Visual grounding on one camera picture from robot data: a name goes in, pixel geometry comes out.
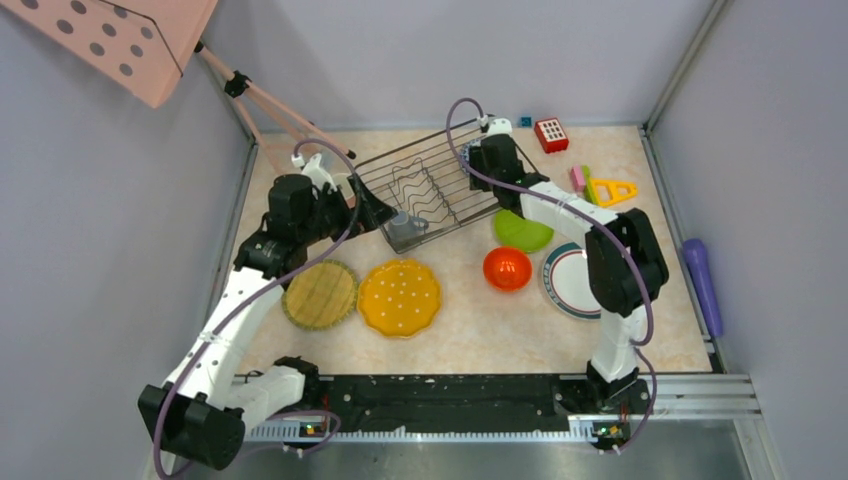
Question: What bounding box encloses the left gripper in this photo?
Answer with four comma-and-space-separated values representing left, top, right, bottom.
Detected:
298, 173, 397, 245

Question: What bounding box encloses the grey mug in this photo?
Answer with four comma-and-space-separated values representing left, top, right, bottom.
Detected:
386, 210, 430, 243

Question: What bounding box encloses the black wire dish rack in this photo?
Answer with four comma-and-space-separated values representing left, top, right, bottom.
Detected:
356, 130, 499, 254

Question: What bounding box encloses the orange bowl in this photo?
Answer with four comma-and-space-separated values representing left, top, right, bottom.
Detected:
482, 246, 533, 293

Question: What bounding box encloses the blue red patterned bowl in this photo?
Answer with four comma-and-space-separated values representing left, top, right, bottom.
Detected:
459, 140, 480, 165

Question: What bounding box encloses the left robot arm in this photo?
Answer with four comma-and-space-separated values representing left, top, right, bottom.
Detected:
137, 155, 397, 478

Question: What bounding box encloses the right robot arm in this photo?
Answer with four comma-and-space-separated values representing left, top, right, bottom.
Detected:
457, 115, 669, 412

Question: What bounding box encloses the pink mug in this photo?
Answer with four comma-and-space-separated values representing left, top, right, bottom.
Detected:
330, 173, 357, 210

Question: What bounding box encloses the red toy block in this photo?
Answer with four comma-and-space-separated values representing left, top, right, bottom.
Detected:
533, 117, 570, 154

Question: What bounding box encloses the pink toy block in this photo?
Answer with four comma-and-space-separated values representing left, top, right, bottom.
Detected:
569, 165, 590, 193

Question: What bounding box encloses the yellow polka dot plate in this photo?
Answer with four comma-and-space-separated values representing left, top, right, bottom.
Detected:
357, 259, 442, 339

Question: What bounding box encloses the round bamboo tray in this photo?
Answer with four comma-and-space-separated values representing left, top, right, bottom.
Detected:
282, 260, 359, 331

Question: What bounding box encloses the yellow triangle toy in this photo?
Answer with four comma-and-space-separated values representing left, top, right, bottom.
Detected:
587, 177, 639, 208

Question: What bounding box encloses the white plate green rim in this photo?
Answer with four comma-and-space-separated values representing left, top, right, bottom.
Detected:
541, 242, 601, 321

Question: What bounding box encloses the pink perforated stand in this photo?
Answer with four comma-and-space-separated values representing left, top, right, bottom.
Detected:
1, 0, 356, 159

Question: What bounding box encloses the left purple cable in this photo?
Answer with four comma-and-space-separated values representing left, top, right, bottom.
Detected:
152, 137, 362, 480

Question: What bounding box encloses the purple cable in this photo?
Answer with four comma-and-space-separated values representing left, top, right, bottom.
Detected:
445, 97, 658, 455
152, 137, 362, 480

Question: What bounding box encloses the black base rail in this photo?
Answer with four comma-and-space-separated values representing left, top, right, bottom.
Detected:
289, 374, 650, 433

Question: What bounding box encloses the purple handle tool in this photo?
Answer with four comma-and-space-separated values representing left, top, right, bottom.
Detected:
682, 238, 724, 337

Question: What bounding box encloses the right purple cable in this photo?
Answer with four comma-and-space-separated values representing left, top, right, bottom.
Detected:
445, 97, 658, 455

